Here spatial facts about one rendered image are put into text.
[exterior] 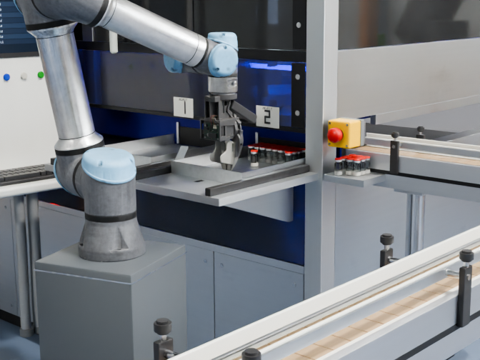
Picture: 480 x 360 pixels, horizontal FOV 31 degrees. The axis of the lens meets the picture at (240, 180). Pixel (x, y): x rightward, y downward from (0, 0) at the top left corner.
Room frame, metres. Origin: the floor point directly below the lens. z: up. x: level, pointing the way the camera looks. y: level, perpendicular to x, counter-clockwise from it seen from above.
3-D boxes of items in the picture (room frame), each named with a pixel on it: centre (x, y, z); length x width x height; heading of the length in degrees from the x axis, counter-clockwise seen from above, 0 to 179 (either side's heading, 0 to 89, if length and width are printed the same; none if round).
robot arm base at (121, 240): (1.91, 0.29, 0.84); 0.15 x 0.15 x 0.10
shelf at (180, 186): (2.46, 0.15, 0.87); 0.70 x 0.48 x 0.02; 48
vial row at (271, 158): (2.49, -0.09, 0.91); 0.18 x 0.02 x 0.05; 48
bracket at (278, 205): (2.29, -0.03, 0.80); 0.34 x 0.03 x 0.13; 138
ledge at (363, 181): (2.35, -0.32, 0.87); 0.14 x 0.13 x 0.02; 138
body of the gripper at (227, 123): (2.22, 0.05, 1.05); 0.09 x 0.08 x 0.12; 138
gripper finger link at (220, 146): (2.23, 0.06, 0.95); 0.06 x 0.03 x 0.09; 138
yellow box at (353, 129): (2.33, -0.29, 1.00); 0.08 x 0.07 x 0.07; 138
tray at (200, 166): (2.40, -0.02, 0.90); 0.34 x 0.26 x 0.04; 138
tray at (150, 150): (2.63, 0.23, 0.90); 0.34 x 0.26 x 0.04; 138
